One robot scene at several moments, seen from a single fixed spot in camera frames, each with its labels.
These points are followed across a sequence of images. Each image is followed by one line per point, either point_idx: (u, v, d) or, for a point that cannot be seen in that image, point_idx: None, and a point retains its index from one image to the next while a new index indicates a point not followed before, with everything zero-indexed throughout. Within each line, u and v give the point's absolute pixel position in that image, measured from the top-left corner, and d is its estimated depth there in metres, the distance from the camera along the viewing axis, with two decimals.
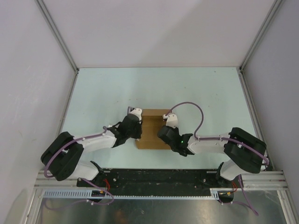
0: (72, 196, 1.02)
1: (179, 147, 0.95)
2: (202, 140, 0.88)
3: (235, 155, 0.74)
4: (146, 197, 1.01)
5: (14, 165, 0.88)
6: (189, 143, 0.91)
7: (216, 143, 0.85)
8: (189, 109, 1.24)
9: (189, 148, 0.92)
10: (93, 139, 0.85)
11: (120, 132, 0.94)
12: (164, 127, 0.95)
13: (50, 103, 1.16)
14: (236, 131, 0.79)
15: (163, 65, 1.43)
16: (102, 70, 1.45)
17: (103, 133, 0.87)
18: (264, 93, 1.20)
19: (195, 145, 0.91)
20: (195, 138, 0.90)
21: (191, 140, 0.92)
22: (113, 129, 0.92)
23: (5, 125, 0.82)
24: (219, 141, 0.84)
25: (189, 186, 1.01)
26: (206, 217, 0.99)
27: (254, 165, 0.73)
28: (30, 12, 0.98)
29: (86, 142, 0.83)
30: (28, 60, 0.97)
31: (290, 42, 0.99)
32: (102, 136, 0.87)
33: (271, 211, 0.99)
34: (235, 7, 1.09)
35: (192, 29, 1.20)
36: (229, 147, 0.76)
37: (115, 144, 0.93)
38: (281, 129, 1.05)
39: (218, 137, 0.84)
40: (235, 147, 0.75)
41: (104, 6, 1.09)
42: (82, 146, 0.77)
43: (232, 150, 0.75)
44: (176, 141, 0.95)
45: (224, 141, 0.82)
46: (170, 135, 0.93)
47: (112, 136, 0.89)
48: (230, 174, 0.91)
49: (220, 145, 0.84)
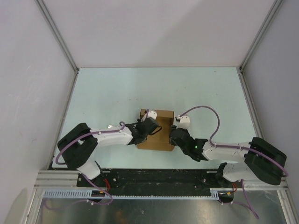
0: (71, 196, 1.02)
1: (192, 152, 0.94)
2: (219, 147, 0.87)
3: (256, 167, 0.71)
4: (146, 197, 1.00)
5: (15, 165, 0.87)
6: (204, 150, 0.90)
7: (235, 152, 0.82)
8: (204, 114, 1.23)
9: (203, 154, 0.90)
10: (110, 135, 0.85)
11: (138, 131, 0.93)
12: (179, 130, 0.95)
13: (50, 102, 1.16)
14: (257, 141, 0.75)
15: (163, 65, 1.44)
16: (103, 70, 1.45)
17: (120, 129, 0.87)
18: (265, 93, 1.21)
19: (210, 152, 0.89)
20: (212, 145, 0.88)
21: (207, 146, 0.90)
22: (132, 127, 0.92)
23: (5, 124, 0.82)
24: (238, 150, 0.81)
25: (189, 186, 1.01)
26: (206, 217, 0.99)
27: (274, 177, 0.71)
28: (30, 12, 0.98)
29: (101, 137, 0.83)
30: (28, 60, 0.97)
31: (290, 42, 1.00)
32: (118, 133, 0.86)
33: (271, 211, 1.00)
34: (236, 8, 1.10)
35: (192, 30, 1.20)
36: (249, 158, 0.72)
37: (131, 141, 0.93)
38: (281, 129, 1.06)
39: (237, 146, 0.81)
40: (256, 158, 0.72)
41: (104, 6, 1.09)
42: (96, 139, 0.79)
43: (254, 161, 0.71)
44: (190, 144, 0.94)
45: (243, 150, 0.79)
46: (185, 138, 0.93)
47: (129, 134, 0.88)
48: (233, 176, 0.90)
49: (239, 155, 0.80)
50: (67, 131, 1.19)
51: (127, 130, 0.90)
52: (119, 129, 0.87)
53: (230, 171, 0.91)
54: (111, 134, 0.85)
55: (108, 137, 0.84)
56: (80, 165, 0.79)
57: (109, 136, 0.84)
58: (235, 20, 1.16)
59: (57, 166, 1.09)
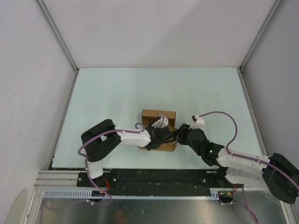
0: (71, 196, 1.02)
1: (207, 156, 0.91)
2: (237, 157, 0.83)
3: (273, 183, 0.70)
4: (146, 197, 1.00)
5: (14, 165, 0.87)
6: (219, 156, 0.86)
7: (252, 164, 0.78)
8: (218, 121, 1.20)
9: (217, 160, 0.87)
10: (132, 135, 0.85)
11: (156, 136, 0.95)
12: (198, 131, 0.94)
13: (50, 103, 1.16)
14: (277, 157, 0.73)
15: (163, 65, 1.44)
16: (102, 70, 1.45)
17: (141, 131, 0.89)
18: (265, 93, 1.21)
19: (225, 160, 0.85)
20: (228, 153, 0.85)
21: (223, 152, 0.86)
22: (151, 132, 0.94)
23: (5, 124, 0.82)
24: (257, 163, 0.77)
25: (189, 186, 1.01)
26: (206, 217, 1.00)
27: (290, 195, 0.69)
28: (30, 12, 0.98)
29: (124, 136, 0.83)
30: (28, 60, 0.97)
31: (290, 42, 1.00)
32: (138, 135, 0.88)
33: (270, 211, 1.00)
34: (235, 8, 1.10)
35: (192, 30, 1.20)
36: (267, 173, 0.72)
37: (147, 145, 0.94)
38: (281, 130, 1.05)
39: (255, 159, 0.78)
40: (273, 174, 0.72)
41: (104, 6, 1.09)
42: (120, 136, 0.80)
43: (270, 177, 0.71)
44: (206, 149, 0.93)
45: (261, 165, 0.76)
46: (202, 140, 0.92)
47: (148, 137, 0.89)
48: (239, 179, 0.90)
49: (257, 168, 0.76)
50: (67, 131, 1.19)
51: (146, 133, 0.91)
52: (139, 130, 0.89)
53: (236, 174, 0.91)
54: (134, 135, 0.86)
55: (130, 137, 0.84)
56: (99, 159, 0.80)
57: (131, 136, 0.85)
58: (235, 19, 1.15)
59: (57, 167, 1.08)
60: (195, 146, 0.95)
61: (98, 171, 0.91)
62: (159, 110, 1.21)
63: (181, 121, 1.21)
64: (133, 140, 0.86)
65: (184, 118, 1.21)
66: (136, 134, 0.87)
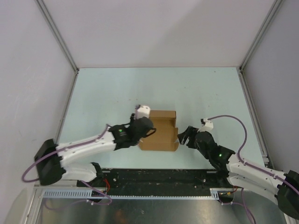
0: (72, 196, 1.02)
1: (214, 159, 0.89)
2: (249, 166, 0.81)
3: (286, 200, 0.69)
4: (146, 197, 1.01)
5: (14, 165, 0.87)
6: (230, 162, 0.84)
7: (266, 178, 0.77)
8: (220, 123, 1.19)
9: (227, 166, 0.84)
10: (82, 148, 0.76)
11: (127, 135, 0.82)
12: (206, 134, 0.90)
13: (50, 103, 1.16)
14: (293, 175, 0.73)
15: (163, 65, 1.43)
16: (102, 70, 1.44)
17: (96, 138, 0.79)
18: (264, 93, 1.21)
19: (236, 167, 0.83)
20: (240, 160, 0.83)
21: (234, 159, 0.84)
22: (118, 132, 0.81)
23: (5, 123, 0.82)
24: (271, 178, 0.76)
25: (189, 186, 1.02)
26: (206, 217, 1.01)
27: None
28: (30, 12, 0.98)
29: (69, 154, 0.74)
30: (28, 60, 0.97)
31: (290, 44, 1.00)
32: (94, 143, 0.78)
33: (270, 211, 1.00)
34: (235, 8, 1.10)
35: (191, 30, 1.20)
36: (282, 190, 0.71)
37: (117, 145, 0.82)
38: (281, 130, 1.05)
39: (271, 173, 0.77)
40: (288, 191, 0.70)
41: (104, 6, 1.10)
42: (61, 157, 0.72)
43: (286, 194, 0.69)
44: (213, 151, 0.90)
45: (277, 180, 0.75)
46: (210, 143, 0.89)
47: (108, 143, 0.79)
48: (242, 184, 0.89)
49: (272, 183, 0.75)
50: (67, 131, 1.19)
51: (108, 137, 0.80)
52: (95, 138, 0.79)
53: (240, 178, 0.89)
54: (85, 147, 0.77)
55: (79, 152, 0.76)
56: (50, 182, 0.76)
57: (78, 151, 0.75)
58: (235, 20, 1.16)
59: None
60: (201, 148, 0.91)
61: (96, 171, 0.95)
62: (157, 110, 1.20)
63: (181, 121, 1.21)
64: (90, 150, 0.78)
65: (184, 118, 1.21)
66: (89, 144, 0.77)
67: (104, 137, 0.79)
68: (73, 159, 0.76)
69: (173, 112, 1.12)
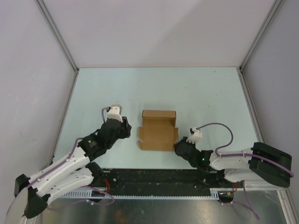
0: (71, 196, 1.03)
1: (200, 164, 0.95)
2: (225, 157, 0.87)
3: (261, 172, 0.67)
4: (146, 197, 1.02)
5: (14, 165, 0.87)
6: (210, 161, 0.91)
7: (239, 159, 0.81)
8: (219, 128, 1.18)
9: (211, 166, 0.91)
10: (56, 172, 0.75)
11: (97, 143, 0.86)
12: (185, 144, 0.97)
13: (50, 103, 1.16)
14: (259, 146, 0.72)
15: (164, 65, 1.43)
16: (102, 70, 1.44)
17: (67, 158, 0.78)
18: (264, 94, 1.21)
19: (217, 163, 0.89)
20: (217, 156, 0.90)
21: (214, 157, 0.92)
22: (88, 143, 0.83)
23: (5, 123, 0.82)
24: (242, 157, 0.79)
25: (189, 187, 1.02)
26: (205, 217, 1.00)
27: (283, 179, 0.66)
28: (30, 12, 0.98)
29: (43, 182, 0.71)
30: (28, 60, 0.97)
31: (290, 44, 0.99)
32: (66, 164, 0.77)
33: (270, 211, 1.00)
34: (234, 8, 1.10)
35: (191, 30, 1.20)
36: (254, 164, 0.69)
37: (92, 157, 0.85)
38: (281, 130, 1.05)
39: (241, 154, 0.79)
40: (260, 162, 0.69)
41: (104, 6, 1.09)
42: (36, 189, 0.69)
43: (258, 166, 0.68)
44: (197, 158, 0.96)
45: (247, 157, 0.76)
46: (191, 151, 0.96)
47: (80, 159, 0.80)
48: (237, 178, 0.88)
49: (244, 161, 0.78)
50: (66, 131, 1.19)
51: (79, 152, 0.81)
52: (65, 158, 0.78)
53: (233, 172, 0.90)
54: (58, 170, 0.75)
55: (53, 178, 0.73)
56: (39, 213, 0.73)
57: (53, 177, 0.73)
58: (235, 20, 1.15)
59: None
60: (187, 158, 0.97)
61: (90, 174, 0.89)
62: (157, 110, 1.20)
63: (181, 121, 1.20)
64: (65, 171, 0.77)
65: (184, 118, 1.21)
66: (62, 166, 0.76)
67: (74, 155, 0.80)
68: (49, 186, 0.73)
69: (173, 112, 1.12)
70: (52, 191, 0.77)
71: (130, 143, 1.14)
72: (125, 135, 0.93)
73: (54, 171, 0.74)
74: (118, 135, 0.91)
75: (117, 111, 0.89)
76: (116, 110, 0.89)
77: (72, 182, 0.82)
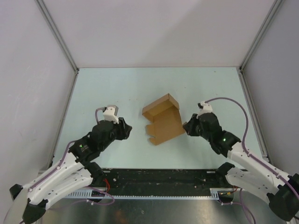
0: (72, 196, 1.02)
1: (216, 143, 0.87)
2: (252, 158, 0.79)
3: (282, 200, 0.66)
4: (146, 197, 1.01)
5: (14, 165, 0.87)
6: (234, 150, 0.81)
7: (268, 175, 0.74)
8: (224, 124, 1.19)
9: (230, 153, 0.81)
10: (47, 180, 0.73)
11: (89, 147, 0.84)
12: (211, 115, 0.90)
13: (49, 102, 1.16)
14: (296, 179, 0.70)
15: (163, 65, 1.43)
16: (102, 70, 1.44)
17: (58, 166, 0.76)
18: (265, 94, 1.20)
19: (238, 157, 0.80)
20: (245, 151, 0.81)
21: (238, 148, 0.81)
22: (79, 147, 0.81)
23: (4, 124, 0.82)
24: (274, 176, 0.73)
25: (189, 186, 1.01)
26: (206, 217, 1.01)
27: (289, 214, 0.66)
28: (30, 13, 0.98)
29: (35, 192, 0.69)
30: (28, 60, 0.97)
31: (290, 44, 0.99)
32: (57, 171, 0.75)
33: (269, 211, 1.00)
34: (234, 8, 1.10)
35: (191, 29, 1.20)
36: (282, 190, 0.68)
37: (84, 160, 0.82)
38: (281, 131, 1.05)
39: (274, 172, 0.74)
40: (287, 192, 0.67)
41: (104, 6, 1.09)
42: (29, 199, 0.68)
43: (284, 195, 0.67)
44: (216, 136, 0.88)
45: (279, 180, 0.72)
46: (214, 124, 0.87)
47: (71, 165, 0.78)
48: (238, 182, 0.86)
49: (273, 181, 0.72)
50: (66, 131, 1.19)
51: (70, 158, 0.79)
52: (56, 166, 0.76)
53: (237, 177, 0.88)
54: (50, 178, 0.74)
55: (45, 186, 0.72)
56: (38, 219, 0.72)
57: (45, 186, 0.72)
58: (235, 20, 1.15)
59: None
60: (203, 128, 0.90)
61: (89, 175, 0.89)
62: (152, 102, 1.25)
63: (181, 121, 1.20)
64: (57, 179, 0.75)
65: (184, 119, 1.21)
66: (54, 174, 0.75)
67: (66, 161, 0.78)
68: (43, 195, 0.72)
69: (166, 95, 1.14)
70: (49, 196, 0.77)
71: (131, 143, 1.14)
72: (123, 136, 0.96)
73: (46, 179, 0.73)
74: (111, 137, 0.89)
75: (112, 111, 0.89)
76: (111, 111, 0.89)
77: (71, 186, 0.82)
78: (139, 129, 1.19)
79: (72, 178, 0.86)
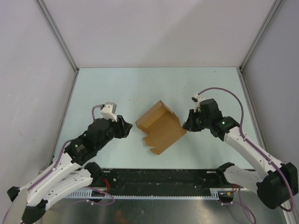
0: (72, 196, 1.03)
1: (214, 126, 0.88)
2: (247, 143, 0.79)
3: (271, 186, 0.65)
4: (146, 197, 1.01)
5: (14, 165, 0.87)
6: (231, 133, 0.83)
7: (260, 160, 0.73)
8: None
9: (227, 135, 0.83)
10: (44, 182, 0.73)
11: (86, 146, 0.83)
12: (212, 101, 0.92)
13: (49, 102, 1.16)
14: (289, 168, 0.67)
15: (163, 65, 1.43)
16: (102, 70, 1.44)
17: (53, 167, 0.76)
18: (265, 94, 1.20)
19: (234, 139, 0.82)
20: (241, 135, 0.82)
21: (235, 132, 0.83)
22: (74, 147, 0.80)
23: (5, 123, 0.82)
24: (266, 162, 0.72)
25: (189, 186, 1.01)
26: (206, 217, 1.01)
27: (278, 203, 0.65)
28: (31, 12, 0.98)
29: (31, 195, 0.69)
30: (28, 60, 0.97)
31: (290, 44, 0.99)
32: (53, 173, 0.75)
33: (269, 211, 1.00)
34: (234, 8, 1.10)
35: (191, 29, 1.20)
36: (272, 176, 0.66)
37: (81, 160, 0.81)
38: (281, 130, 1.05)
39: (267, 158, 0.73)
40: (277, 179, 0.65)
41: (104, 6, 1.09)
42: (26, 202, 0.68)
43: (274, 181, 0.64)
44: (215, 119, 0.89)
45: (270, 166, 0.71)
46: (214, 108, 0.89)
47: (67, 166, 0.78)
48: (234, 178, 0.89)
49: (264, 166, 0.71)
50: (66, 131, 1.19)
51: (65, 159, 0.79)
52: (52, 168, 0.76)
53: (234, 172, 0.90)
54: (46, 179, 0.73)
55: (41, 188, 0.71)
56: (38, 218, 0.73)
57: (40, 187, 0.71)
58: (235, 20, 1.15)
59: None
60: (202, 113, 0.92)
61: (89, 175, 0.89)
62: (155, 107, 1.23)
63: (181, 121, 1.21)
64: (54, 180, 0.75)
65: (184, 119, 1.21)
66: (50, 176, 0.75)
67: (61, 163, 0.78)
68: (40, 197, 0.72)
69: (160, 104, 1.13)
70: (50, 196, 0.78)
71: (131, 144, 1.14)
72: (122, 135, 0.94)
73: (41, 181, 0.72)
74: (109, 136, 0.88)
75: (110, 109, 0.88)
76: (108, 109, 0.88)
77: (72, 185, 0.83)
78: (139, 129, 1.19)
79: (72, 178, 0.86)
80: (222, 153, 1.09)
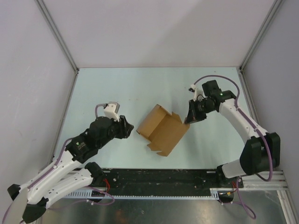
0: (72, 196, 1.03)
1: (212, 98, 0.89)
2: (239, 112, 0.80)
3: (252, 150, 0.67)
4: (146, 197, 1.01)
5: (14, 165, 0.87)
6: (226, 102, 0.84)
7: (247, 127, 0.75)
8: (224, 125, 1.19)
9: (222, 104, 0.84)
10: (44, 180, 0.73)
11: (87, 144, 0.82)
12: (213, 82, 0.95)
13: (49, 102, 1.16)
14: (273, 136, 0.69)
15: (163, 65, 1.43)
16: (102, 70, 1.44)
17: (54, 165, 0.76)
18: (265, 93, 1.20)
19: (226, 108, 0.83)
20: (234, 105, 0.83)
21: (230, 102, 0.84)
22: (76, 145, 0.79)
23: (5, 123, 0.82)
24: (252, 129, 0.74)
25: (189, 186, 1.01)
26: (206, 217, 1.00)
27: (254, 168, 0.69)
28: (31, 13, 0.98)
29: (32, 192, 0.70)
30: (28, 60, 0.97)
31: (290, 43, 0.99)
32: (54, 171, 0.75)
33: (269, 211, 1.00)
34: (234, 8, 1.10)
35: (191, 29, 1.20)
36: (254, 141, 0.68)
37: (81, 158, 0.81)
38: (281, 130, 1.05)
39: (254, 126, 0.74)
40: (259, 144, 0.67)
41: (104, 6, 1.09)
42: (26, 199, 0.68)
43: (254, 145, 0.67)
44: None
45: (255, 133, 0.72)
46: (214, 86, 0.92)
47: (68, 164, 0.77)
48: (231, 171, 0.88)
49: (249, 132, 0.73)
50: (66, 131, 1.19)
51: (67, 157, 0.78)
52: (53, 165, 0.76)
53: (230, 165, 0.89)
54: (47, 178, 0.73)
55: (41, 186, 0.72)
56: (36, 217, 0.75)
57: (41, 185, 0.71)
58: (235, 20, 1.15)
59: None
60: (205, 93, 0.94)
61: (90, 175, 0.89)
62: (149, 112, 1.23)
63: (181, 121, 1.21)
64: (55, 178, 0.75)
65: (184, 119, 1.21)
66: (51, 173, 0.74)
67: (62, 160, 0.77)
68: (41, 194, 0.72)
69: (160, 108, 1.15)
70: (50, 195, 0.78)
71: (131, 143, 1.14)
72: (122, 135, 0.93)
73: (43, 178, 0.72)
74: (110, 135, 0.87)
75: (113, 108, 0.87)
76: (111, 108, 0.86)
77: (72, 185, 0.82)
78: None
79: (72, 177, 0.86)
80: (222, 153, 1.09)
